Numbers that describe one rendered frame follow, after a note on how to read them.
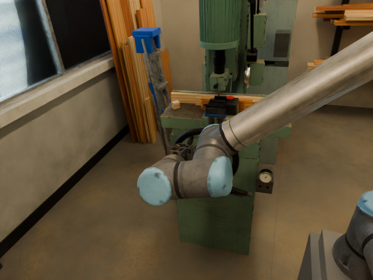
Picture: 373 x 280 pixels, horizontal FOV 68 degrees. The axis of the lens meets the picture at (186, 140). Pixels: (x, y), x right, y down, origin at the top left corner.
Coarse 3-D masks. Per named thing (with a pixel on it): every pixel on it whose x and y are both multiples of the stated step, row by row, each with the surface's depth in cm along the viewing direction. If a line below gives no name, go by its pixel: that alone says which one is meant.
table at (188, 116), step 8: (184, 104) 144; (192, 104) 143; (168, 112) 137; (176, 112) 136; (184, 112) 136; (192, 112) 135; (200, 112) 135; (168, 120) 133; (176, 120) 132; (184, 120) 131; (192, 120) 129; (200, 120) 128; (184, 128) 133; (192, 128) 132; (280, 128) 120; (288, 128) 119; (272, 136) 123; (280, 136) 121; (288, 136) 120
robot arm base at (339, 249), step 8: (336, 240) 97; (344, 240) 91; (336, 248) 93; (344, 248) 90; (352, 248) 86; (336, 256) 92; (344, 256) 89; (352, 256) 87; (360, 256) 84; (336, 264) 92; (344, 264) 90; (352, 264) 87; (360, 264) 85; (344, 272) 89; (352, 272) 87; (360, 272) 85; (368, 272) 84
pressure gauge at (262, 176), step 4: (260, 172) 128; (264, 172) 126; (268, 172) 125; (260, 176) 128; (264, 176) 127; (268, 176) 127; (272, 176) 126; (260, 180) 129; (264, 180) 128; (268, 180) 128
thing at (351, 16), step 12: (348, 0) 278; (324, 12) 279; (336, 12) 264; (348, 12) 250; (360, 12) 248; (372, 12) 245; (336, 24) 255; (348, 24) 252; (360, 24) 249; (372, 24) 246; (336, 36) 297; (336, 48) 303; (324, 60) 288
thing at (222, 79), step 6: (228, 72) 137; (210, 78) 129; (216, 78) 128; (222, 78) 127; (228, 78) 139; (210, 84) 130; (222, 84) 129; (210, 90) 132; (216, 90) 131; (222, 90) 130
